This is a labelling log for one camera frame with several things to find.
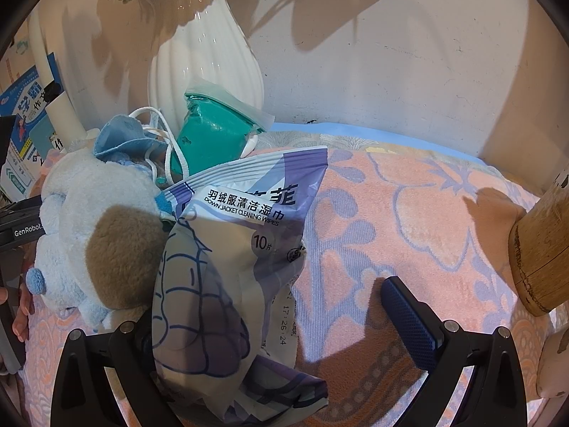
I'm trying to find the stack of books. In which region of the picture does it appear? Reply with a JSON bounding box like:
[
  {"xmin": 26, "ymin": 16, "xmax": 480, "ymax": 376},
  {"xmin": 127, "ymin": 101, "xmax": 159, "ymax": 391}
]
[{"xmin": 0, "ymin": 51, "xmax": 63, "ymax": 205}]

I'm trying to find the beige rounded object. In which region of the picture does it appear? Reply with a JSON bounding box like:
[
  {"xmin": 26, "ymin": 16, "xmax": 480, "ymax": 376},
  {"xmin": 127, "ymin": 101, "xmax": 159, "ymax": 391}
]
[{"xmin": 536, "ymin": 329, "xmax": 569, "ymax": 399}]

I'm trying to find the white ribbed vase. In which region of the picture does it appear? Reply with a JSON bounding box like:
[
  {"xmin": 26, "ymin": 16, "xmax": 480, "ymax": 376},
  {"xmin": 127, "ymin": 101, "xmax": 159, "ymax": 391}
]
[{"xmin": 148, "ymin": 0, "xmax": 265, "ymax": 132}]

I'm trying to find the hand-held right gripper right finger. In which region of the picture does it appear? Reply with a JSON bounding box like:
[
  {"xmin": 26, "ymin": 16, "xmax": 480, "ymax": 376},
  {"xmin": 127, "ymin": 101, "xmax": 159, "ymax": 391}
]
[{"xmin": 381, "ymin": 276, "xmax": 541, "ymax": 427}]

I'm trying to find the light blue plush toy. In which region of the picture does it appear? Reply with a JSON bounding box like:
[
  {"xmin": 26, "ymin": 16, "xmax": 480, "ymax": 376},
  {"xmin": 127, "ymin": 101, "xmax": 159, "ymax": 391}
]
[{"xmin": 26, "ymin": 155, "xmax": 172, "ymax": 327}]

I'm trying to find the white cord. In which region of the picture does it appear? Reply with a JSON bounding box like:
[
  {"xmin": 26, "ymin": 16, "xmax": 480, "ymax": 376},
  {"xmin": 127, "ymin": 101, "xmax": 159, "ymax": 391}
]
[{"xmin": 129, "ymin": 106, "xmax": 188, "ymax": 185}]

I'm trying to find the purple wet wipes packet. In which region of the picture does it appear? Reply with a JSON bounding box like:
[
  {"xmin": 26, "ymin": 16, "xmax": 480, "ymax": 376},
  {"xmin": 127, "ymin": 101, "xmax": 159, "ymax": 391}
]
[{"xmin": 151, "ymin": 146, "xmax": 330, "ymax": 427}]

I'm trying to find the blue face mask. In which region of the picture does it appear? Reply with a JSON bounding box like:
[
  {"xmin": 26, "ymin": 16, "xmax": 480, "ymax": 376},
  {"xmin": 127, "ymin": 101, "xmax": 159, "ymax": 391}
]
[{"xmin": 92, "ymin": 115, "xmax": 156, "ymax": 163}]

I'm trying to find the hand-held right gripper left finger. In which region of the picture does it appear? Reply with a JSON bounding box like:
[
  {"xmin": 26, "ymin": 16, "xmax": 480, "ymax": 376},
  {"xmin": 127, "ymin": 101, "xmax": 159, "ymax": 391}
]
[{"xmin": 51, "ymin": 311, "xmax": 183, "ymax": 427}]

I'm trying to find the person's left hand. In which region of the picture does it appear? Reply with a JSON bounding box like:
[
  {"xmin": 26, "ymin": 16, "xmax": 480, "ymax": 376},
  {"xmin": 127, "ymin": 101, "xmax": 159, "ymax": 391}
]
[{"xmin": 0, "ymin": 287, "xmax": 35, "ymax": 343}]

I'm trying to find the white rolled paper tube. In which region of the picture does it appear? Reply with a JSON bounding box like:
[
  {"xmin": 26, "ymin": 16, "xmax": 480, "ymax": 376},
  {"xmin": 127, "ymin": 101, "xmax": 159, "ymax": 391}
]
[{"xmin": 27, "ymin": 9, "xmax": 90, "ymax": 143}]

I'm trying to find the teal cup in clear wrap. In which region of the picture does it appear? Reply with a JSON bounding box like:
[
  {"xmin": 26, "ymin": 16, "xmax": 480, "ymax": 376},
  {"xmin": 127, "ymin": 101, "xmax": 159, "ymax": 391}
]
[{"xmin": 171, "ymin": 78, "xmax": 273, "ymax": 176}]

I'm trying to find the wooden pen holder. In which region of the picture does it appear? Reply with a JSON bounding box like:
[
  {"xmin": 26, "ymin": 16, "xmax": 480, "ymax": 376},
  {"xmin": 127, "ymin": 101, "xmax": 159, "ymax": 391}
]
[{"xmin": 508, "ymin": 171, "xmax": 569, "ymax": 317}]

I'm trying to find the pink patterned blanket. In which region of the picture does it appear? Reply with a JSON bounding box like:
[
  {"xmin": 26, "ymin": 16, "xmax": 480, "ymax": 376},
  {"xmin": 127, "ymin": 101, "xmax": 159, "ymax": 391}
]
[{"xmin": 13, "ymin": 131, "xmax": 569, "ymax": 427}]

